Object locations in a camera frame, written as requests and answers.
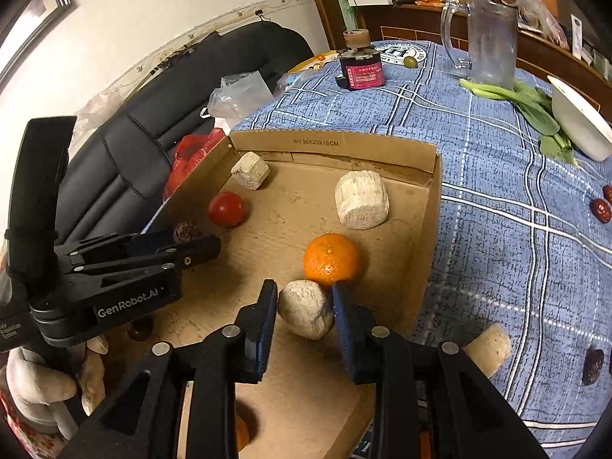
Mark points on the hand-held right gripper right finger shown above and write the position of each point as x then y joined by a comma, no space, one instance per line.
348,337

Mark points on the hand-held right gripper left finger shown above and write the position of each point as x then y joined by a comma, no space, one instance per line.
260,342

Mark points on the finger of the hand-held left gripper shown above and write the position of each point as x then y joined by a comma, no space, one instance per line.
191,254
119,245

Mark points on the dark brown jujube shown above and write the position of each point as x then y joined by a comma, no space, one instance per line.
183,232
594,366

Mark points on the rounded pale sugarcane chunk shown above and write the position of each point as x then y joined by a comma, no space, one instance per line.
307,308

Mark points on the large red tomato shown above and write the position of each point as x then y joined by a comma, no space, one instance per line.
226,209

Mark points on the dark round fruit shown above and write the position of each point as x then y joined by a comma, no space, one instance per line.
140,329

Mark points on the large orange with stem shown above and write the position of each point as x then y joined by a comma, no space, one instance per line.
241,432

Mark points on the small pale sugarcane chunk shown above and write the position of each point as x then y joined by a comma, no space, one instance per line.
250,171

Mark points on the brown cardboard box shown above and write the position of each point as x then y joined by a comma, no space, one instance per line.
287,210

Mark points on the large pale sugarcane chunk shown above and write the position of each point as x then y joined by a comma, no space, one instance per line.
362,201

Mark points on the person's left hand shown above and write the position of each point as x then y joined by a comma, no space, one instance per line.
33,387

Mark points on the red plastic bag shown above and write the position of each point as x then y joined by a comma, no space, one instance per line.
191,158

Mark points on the black leather sofa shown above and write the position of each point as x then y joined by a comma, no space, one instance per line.
143,129

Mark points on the blue plaid tablecloth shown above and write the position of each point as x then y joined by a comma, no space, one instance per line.
487,248

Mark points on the black jar with red label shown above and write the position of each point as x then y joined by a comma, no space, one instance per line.
362,70

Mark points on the green olive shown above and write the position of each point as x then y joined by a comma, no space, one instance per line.
410,62

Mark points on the red jujube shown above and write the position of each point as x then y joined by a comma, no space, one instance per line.
608,193
600,210

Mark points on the green leafy vegetable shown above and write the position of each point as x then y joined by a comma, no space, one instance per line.
526,105

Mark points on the wooden cabinet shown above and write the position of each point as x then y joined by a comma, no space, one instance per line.
406,26

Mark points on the white bowl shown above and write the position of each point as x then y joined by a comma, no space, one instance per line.
581,119

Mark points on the crumpled clear plastic bag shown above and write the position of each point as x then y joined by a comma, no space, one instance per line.
535,12

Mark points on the white carton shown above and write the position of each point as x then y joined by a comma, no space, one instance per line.
577,36

